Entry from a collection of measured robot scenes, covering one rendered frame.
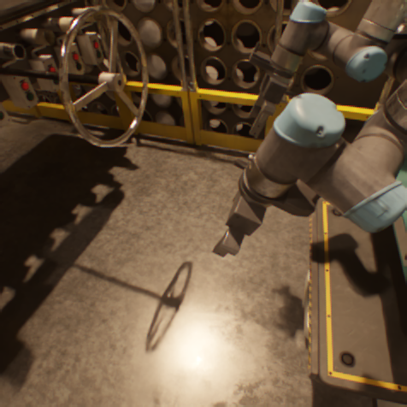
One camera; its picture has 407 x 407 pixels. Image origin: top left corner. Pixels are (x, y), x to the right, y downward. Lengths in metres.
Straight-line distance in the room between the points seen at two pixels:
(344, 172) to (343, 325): 0.68
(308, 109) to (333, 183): 0.09
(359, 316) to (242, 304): 0.50
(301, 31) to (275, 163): 0.49
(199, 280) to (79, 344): 0.56
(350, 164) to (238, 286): 1.06
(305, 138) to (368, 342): 0.75
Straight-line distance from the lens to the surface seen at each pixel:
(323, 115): 0.40
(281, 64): 0.86
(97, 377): 1.35
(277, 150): 0.41
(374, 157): 0.44
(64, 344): 1.45
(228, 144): 2.06
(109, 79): 0.97
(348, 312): 1.05
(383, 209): 0.41
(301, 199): 0.50
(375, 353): 1.02
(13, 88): 1.62
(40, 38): 1.62
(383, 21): 0.80
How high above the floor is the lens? 1.22
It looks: 45 degrees down
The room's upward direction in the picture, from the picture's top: 6 degrees counter-clockwise
